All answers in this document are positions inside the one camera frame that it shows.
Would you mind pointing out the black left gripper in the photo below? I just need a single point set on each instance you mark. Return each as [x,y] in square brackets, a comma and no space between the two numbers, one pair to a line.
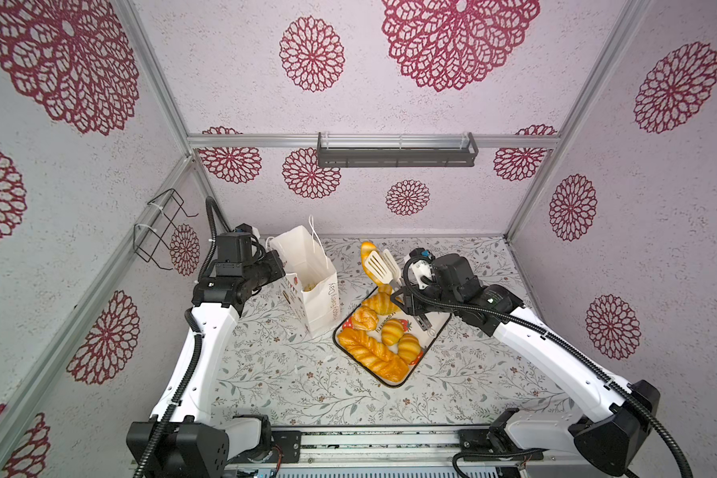
[275,265]

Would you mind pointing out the white paper gift bag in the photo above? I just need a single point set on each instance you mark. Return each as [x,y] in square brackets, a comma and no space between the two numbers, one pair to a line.
[310,286]

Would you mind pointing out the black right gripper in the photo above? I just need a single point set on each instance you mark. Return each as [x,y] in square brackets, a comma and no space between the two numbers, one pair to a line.
[411,296]

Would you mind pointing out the long braided fake bread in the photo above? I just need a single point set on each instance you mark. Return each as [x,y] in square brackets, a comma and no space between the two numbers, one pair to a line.
[373,355]

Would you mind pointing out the black overhead light bar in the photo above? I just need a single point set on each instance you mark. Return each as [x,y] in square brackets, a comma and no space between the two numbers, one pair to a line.
[397,155]

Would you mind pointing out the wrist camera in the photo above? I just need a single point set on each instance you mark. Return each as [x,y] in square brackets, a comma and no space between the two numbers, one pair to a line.
[421,267]
[249,230]

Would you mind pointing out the middle fake croissant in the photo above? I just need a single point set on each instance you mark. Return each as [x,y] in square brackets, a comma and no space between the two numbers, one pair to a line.
[381,301]

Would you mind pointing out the striped fake bun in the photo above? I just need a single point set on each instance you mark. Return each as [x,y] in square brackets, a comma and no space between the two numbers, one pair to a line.
[409,348]
[392,332]

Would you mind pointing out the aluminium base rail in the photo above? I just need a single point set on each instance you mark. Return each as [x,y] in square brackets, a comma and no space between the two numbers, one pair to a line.
[403,451]

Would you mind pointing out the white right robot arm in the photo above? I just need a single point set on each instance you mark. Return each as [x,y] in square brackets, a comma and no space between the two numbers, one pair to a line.
[612,417]

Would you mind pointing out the white slotted serving tongs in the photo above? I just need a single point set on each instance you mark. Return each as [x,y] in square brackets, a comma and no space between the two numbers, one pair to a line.
[383,266]

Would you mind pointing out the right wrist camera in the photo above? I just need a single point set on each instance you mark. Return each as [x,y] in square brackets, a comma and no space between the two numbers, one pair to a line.
[421,267]

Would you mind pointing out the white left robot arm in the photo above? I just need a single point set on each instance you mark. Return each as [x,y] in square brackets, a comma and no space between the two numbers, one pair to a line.
[197,370]

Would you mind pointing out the strawberry print rectangular tray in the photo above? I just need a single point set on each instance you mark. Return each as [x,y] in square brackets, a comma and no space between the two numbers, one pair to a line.
[427,329]

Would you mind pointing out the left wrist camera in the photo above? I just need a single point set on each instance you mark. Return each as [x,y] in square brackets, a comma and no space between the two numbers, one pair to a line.
[249,230]

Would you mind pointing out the left round fake bun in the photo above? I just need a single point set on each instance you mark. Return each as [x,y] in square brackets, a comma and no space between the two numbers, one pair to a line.
[364,319]

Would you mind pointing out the black wire wall basket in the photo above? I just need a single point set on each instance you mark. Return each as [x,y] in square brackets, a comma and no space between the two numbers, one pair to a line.
[148,237]

